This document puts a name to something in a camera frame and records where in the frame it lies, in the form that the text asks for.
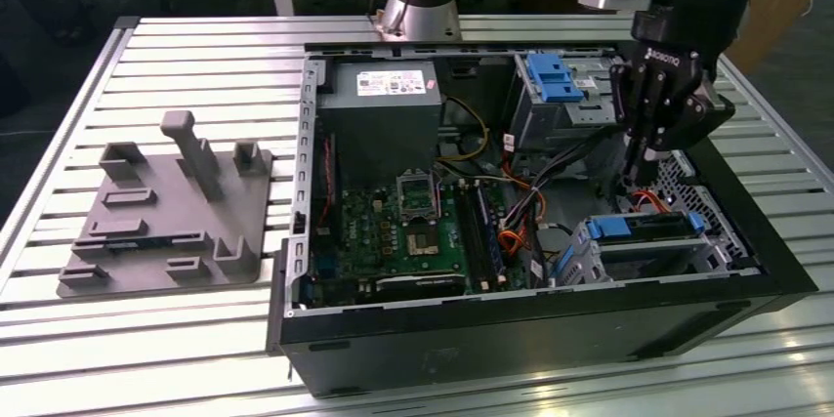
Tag metal disk bay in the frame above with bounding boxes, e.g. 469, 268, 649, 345
552, 211, 760, 286

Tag black disk power wire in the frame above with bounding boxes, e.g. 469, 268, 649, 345
524, 123, 637, 193

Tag orange disk data wire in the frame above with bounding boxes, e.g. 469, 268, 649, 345
629, 189, 683, 216

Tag orange wire bundle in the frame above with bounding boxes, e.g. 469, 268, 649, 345
497, 187, 548, 262

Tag yellow wire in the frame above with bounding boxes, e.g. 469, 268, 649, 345
436, 97, 490, 164

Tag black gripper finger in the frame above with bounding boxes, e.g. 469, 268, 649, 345
609, 61, 643, 185
639, 89, 736, 183

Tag CPU socket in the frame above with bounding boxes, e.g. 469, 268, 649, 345
394, 168, 441, 223

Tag grey parts rack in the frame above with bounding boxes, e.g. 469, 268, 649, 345
55, 110, 274, 300

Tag square chipset chip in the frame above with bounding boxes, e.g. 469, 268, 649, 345
405, 232, 438, 258

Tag blue drive carrier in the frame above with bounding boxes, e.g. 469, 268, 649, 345
525, 53, 584, 104

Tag black PC case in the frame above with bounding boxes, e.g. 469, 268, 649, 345
264, 39, 819, 399

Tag black graphics card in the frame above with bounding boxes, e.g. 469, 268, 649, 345
369, 272, 468, 298

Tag hard disk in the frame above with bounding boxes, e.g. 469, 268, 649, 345
584, 211, 705, 243

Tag black power supply unit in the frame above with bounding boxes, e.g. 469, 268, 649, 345
316, 61, 444, 189

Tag metal drive cage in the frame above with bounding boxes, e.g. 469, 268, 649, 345
510, 53, 652, 157

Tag green motherboard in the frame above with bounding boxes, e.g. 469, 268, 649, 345
309, 177, 522, 302

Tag red wire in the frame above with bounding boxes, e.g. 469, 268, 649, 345
322, 136, 338, 208

